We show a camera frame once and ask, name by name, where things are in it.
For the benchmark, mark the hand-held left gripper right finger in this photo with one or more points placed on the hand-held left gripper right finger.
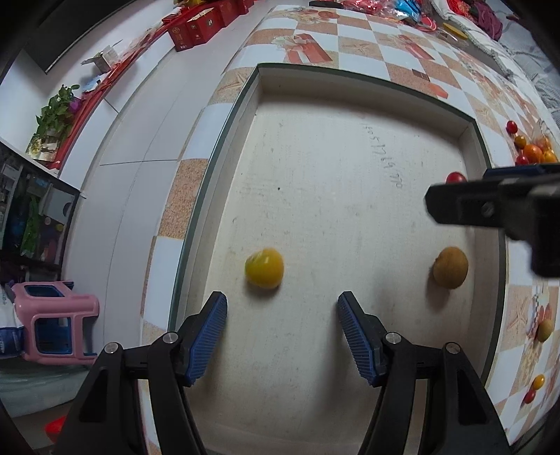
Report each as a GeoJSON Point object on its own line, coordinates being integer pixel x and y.
{"type": "Point", "coordinates": [356, 341]}

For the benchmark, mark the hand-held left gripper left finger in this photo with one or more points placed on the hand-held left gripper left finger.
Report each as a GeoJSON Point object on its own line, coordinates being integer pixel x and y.
{"type": "Point", "coordinates": [208, 337]}

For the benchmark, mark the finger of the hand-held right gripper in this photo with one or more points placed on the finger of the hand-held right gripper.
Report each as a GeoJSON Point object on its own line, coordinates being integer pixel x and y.
{"type": "Point", "coordinates": [520, 170]}
{"type": "Point", "coordinates": [463, 203]}

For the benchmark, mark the red cherry tomato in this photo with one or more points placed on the red cherry tomato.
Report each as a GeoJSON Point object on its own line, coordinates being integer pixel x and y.
{"type": "Point", "coordinates": [529, 396]}
{"type": "Point", "coordinates": [522, 160]}
{"type": "Point", "coordinates": [511, 127]}
{"type": "Point", "coordinates": [455, 177]}

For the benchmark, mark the brown longan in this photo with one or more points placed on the brown longan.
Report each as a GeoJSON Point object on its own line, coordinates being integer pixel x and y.
{"type": "Point", "coordinates": [451, 267]}
{"type": "Point", "coordinates": [544, 330]}

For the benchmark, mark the yellow cherry tomato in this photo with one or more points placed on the yellow cherry tomato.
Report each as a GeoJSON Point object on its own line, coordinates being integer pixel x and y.
{"type": "Point", "coordinates": [264, 268]}

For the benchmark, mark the shallow white cardboard tray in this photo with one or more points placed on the shallow white cardboard tray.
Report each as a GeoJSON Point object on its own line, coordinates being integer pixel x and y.
{"type": "Point", "coordinates": [328, 197]}

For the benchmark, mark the orange-yellow cherry tomato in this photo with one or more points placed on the orange-yellow cherry tomato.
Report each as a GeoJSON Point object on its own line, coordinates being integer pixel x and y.
{"type": "Point", "coordinates": [537, 382]}

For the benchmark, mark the orange tangerine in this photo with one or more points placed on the orange tangerine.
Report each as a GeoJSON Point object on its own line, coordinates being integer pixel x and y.
{"type": "Point", "coordinates": [550, 156]}
{"type": "Point", "coordinates": [532, 153]}

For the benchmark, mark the yellow-green cherry tomato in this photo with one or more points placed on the yellow-green cherry tomato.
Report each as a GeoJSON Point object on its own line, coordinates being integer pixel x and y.
{"type": "Point", "coordinates": [520, 141]}

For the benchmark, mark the clear glass bowl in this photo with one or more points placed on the clear glass bowl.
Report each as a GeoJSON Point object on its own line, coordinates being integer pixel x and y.
{"type": "Point", "coordinates": [545, 138]}

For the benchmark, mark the white covered sofa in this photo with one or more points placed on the white covered sofa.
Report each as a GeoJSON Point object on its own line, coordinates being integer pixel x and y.
{"type": "Point", "coordinates": [516, 48]}

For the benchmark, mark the pink plastic stool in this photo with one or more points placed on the pink plastic stool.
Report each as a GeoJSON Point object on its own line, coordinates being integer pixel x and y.
{"type": "Point", "coordinates": [57, 308]}

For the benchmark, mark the yellow round lid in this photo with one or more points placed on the yellow round lid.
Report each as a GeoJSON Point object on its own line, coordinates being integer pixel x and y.
{"type": "Point", "coordinates": [455, 30]}

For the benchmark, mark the purple cloth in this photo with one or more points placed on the purple cloth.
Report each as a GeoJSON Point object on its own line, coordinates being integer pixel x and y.
{"type": "Point", "coordinates": [488, 17]}

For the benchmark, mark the blue snack packet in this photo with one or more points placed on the blue snack packet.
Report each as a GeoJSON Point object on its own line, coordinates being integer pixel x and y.
{"type": "Point", "coordinates": [407, 8]}

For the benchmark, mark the white plastic bag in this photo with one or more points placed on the white plastic bag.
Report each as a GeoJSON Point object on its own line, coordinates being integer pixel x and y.
{"type": "Point", "coordinates": [8, 323]}

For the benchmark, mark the black open shelf unit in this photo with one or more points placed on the black open shelf unit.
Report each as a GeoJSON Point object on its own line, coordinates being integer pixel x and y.
{"type": "Point", "coordinates": [39, 210]}

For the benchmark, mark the red snack packets bag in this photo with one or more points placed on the red snack packets bag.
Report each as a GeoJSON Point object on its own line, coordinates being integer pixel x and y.
{"type": "Point", "coordinates": [367, 4]}

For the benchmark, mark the round black-lidded tin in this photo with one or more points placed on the round black-lidded tin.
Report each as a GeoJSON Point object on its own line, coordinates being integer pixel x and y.
{"type": "Point", "coordinates": [323, 2]}

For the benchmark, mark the red table runner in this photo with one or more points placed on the red table runner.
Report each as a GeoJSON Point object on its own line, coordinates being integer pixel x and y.
{"type": "Point", "coordinates": [94, 103]}

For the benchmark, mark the green potted plant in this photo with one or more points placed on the green potted plant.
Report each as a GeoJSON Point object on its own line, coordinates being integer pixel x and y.
{"type": "Point", "coordinates": [54, 109]}

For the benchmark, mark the open cardboard box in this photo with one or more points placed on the open cardboard box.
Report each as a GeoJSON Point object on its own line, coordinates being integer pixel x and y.
{"type": "Point", "coordinates": [104, 57]}

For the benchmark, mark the red gift box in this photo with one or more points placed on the red gift box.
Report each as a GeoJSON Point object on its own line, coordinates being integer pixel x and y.
{"type": "Point", "coordinates": [234, 11]}
{"type": "Point", "coordinates": [180, 35]}
{"type": "Point", "coordinates": [203, 25]}

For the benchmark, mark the black television screen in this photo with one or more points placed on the black television screen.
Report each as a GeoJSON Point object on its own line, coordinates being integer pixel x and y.
{"type": "Point", "coordinates": [87, 26]}

